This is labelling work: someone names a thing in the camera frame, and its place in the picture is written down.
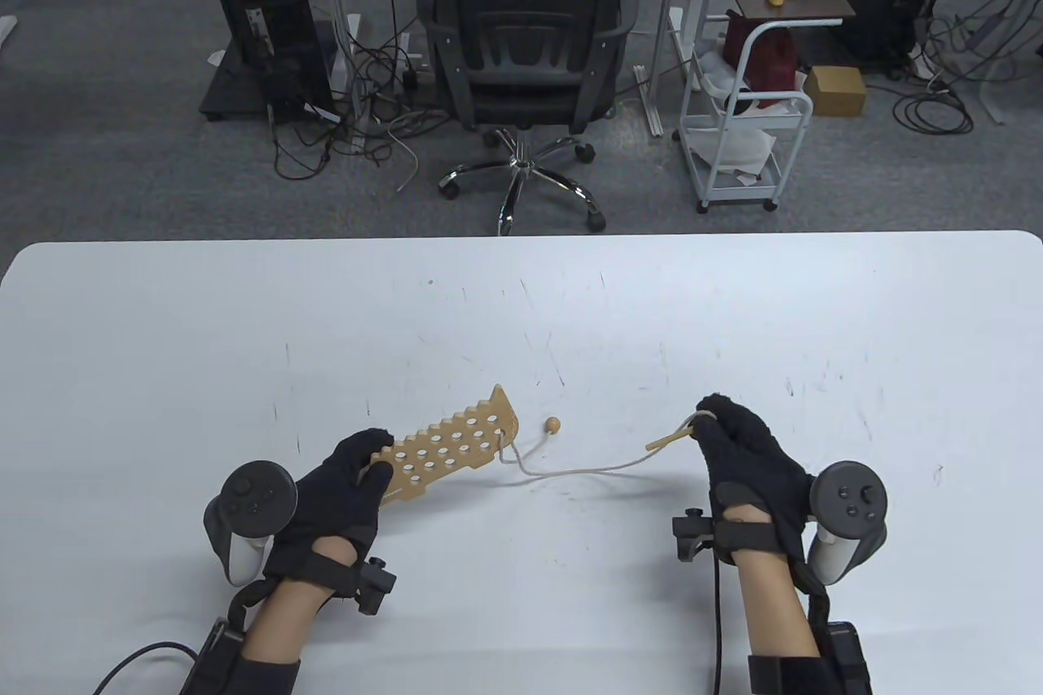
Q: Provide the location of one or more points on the person's right hand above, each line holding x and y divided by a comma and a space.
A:
745, 467

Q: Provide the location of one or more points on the person's left hand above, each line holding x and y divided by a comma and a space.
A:
334, 491

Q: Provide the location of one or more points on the wooden crocodile lacing toy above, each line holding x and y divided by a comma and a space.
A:
456, 442

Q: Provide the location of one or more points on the person's right forearm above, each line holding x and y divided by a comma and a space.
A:
774, 605

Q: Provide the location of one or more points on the person's left forearm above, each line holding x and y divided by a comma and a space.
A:
281, 622

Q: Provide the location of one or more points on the black and white tracking controller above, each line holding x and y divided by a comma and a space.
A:
847, 499
253, 495

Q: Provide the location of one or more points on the white rolling cart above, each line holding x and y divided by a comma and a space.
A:
733, 198

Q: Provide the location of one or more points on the white crumpled paper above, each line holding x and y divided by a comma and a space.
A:
733, 145

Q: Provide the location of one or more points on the brown cardboard box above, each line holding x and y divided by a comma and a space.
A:
835, 90

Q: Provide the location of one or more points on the dark red bag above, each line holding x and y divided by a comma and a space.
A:
770, 59

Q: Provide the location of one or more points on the black mesh office chair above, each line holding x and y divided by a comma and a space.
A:
521, 76

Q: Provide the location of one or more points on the black computer tower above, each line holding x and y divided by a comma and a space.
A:
269, 10

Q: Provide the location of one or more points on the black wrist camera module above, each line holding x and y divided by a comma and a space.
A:
375, 585
693, 534

